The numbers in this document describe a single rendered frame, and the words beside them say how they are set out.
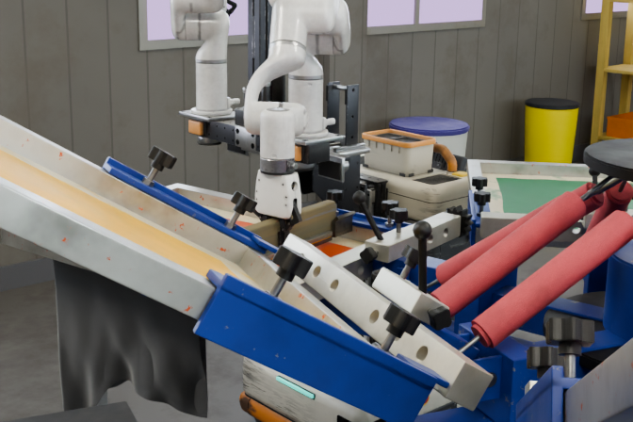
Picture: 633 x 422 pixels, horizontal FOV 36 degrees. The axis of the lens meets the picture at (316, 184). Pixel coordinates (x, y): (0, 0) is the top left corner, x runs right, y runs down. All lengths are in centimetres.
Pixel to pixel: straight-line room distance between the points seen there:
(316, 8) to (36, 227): 139
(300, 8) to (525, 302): 102
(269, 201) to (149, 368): 46
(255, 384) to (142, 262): 245
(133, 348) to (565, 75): 591
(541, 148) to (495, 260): 545
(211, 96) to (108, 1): 208
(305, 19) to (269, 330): 130
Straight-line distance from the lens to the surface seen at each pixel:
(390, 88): 631
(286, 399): 331
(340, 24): 254
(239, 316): 103
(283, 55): 221
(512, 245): 161
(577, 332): 89
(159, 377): 223
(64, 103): 494
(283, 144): 209
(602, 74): 781
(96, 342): 237
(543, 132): 700
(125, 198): 155
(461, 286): 158
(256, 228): 210
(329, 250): 230
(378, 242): 195
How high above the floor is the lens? 165
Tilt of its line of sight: 14 degrees down
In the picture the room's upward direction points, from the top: 1 degrees clockwise
